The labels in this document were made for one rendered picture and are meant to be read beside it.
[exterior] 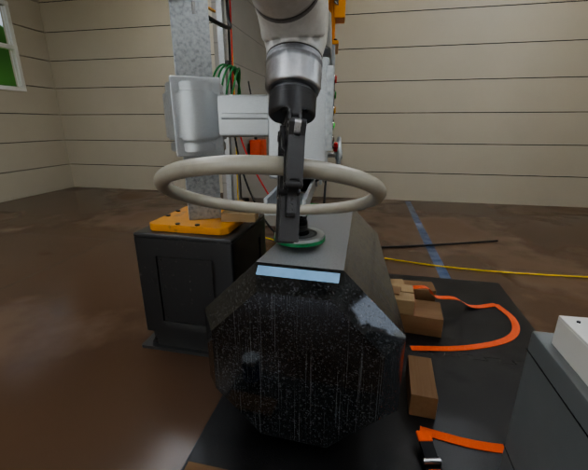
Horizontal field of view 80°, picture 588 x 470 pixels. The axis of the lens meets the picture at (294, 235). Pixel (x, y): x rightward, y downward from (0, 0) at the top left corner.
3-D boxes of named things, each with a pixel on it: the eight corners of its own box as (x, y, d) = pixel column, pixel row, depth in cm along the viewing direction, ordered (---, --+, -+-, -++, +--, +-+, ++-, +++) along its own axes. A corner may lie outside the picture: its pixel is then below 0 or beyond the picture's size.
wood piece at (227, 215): (221, 221, 202) (220, 213, 201) (225, 217, 212) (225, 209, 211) (254, 221, 201) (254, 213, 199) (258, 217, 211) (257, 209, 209)
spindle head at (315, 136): (282, 172, 168) (281, 72, 154) (328, 173, 165) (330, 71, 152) (268, 186, 134) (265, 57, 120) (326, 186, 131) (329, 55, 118)
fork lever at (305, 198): (284, 182, 166) (284, 172, 165) (324, 183, 164) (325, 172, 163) (251, 214, 101) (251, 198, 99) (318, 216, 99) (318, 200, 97)
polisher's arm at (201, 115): (157, 140, 186) (151, 89, 179) (179, 137, 219) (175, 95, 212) (295, 140, 184) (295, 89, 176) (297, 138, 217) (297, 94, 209)
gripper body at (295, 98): (322, 84, 52) (319, 145, 51) (310, 108, 60) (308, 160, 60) (272, 77, 51) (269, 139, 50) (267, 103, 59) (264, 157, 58)
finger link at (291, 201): (296, 184, 52) (300, 179, 49) (294, 217, 52) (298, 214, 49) (286, 183, 52) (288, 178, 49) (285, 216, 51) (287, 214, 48)
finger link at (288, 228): (300, 196, 53) (301, 195, 52) (298, 242, 52) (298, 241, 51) (280, 195, 52) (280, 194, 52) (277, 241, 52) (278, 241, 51)
